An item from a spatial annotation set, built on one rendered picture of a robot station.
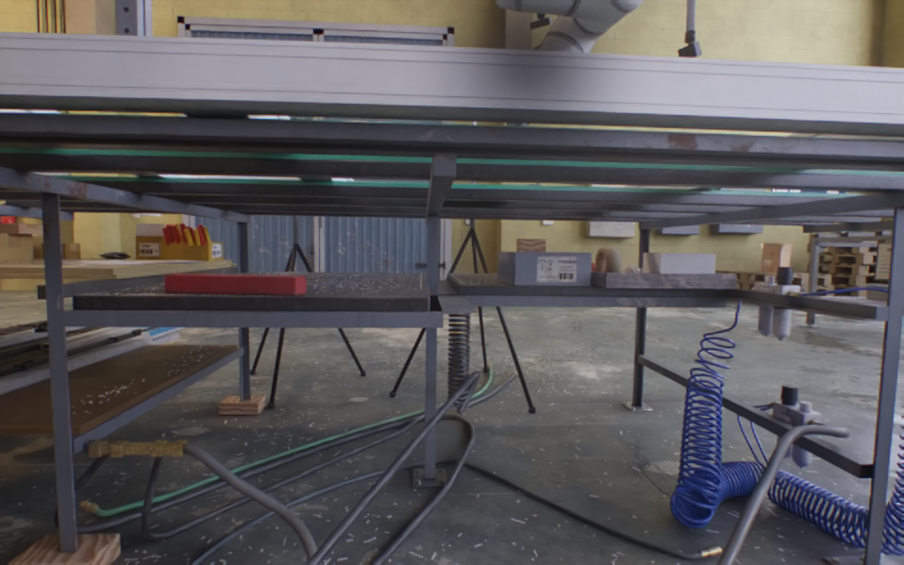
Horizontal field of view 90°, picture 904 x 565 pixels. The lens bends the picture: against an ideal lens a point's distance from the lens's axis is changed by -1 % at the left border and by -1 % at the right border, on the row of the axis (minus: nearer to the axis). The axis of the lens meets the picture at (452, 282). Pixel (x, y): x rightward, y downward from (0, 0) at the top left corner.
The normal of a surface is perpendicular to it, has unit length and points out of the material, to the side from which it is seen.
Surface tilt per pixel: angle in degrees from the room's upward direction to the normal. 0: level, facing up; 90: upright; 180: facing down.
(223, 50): 90
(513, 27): 90
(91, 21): 90
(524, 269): 90
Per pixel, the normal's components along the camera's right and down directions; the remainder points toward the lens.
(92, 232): 0.07, 0.07
